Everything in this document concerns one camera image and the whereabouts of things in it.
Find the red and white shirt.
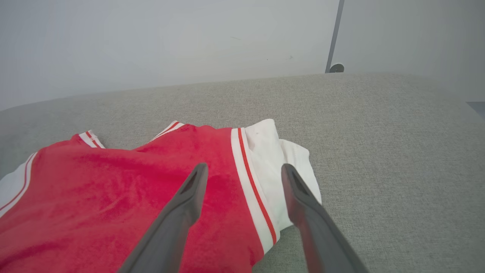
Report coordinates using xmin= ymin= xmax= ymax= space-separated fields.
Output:
xmin=0 ymin=119 xmax=322 ymax=273

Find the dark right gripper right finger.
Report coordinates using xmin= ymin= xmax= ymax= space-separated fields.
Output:
xmin=281 ymin=164 xmax=370 ymax=273

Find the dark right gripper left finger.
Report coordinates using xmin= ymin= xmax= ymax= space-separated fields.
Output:
xmin=117 ymin=163 xmax=209 ymax=273

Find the grey door panel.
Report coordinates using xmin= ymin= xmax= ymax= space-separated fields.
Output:
xmin=332 ymin=0 xmax=485 ymax=76

